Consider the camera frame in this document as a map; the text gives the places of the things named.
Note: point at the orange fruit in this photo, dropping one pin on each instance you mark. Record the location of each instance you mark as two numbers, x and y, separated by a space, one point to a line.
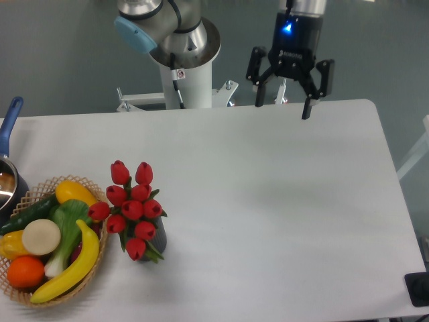
25 272

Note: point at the yellow banana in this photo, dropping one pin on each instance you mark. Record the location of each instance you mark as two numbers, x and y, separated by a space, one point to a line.
75 272

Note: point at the yellow bell pepper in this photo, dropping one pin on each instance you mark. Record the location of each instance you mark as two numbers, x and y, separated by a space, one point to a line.
12 246

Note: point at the dark grey ribbed vase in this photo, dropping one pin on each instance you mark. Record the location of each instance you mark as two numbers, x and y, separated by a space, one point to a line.
156 246

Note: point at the green cucumber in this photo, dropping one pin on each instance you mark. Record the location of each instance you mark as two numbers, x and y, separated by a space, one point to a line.
39 210

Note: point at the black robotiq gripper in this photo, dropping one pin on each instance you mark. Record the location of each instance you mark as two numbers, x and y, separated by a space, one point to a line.
293 55

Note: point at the blue handled saucepan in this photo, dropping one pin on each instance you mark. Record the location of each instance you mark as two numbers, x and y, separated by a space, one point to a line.
13 186

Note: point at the green bok choy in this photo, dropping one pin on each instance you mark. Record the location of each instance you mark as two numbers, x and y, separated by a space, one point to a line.
65 217

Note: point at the yellow lemon squash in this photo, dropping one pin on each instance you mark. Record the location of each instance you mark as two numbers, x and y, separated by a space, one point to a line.
70 190

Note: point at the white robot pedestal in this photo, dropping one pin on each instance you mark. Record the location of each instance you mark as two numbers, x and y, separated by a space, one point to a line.
182 89

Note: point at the white frame at right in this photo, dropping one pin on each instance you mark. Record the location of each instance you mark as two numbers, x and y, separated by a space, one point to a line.
415 153

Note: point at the black device at edge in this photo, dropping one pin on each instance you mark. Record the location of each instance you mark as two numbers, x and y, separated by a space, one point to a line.
417 286

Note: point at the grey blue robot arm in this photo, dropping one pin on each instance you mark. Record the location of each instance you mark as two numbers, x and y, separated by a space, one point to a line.
184 44

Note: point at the red tulip bouquet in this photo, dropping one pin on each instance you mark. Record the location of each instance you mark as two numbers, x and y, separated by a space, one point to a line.
130 209

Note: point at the white table clamp bracket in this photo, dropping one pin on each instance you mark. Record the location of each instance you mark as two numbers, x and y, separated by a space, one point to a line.
281 98

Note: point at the woven wicker basket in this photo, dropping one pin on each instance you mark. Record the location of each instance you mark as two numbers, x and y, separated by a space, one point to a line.
38 193

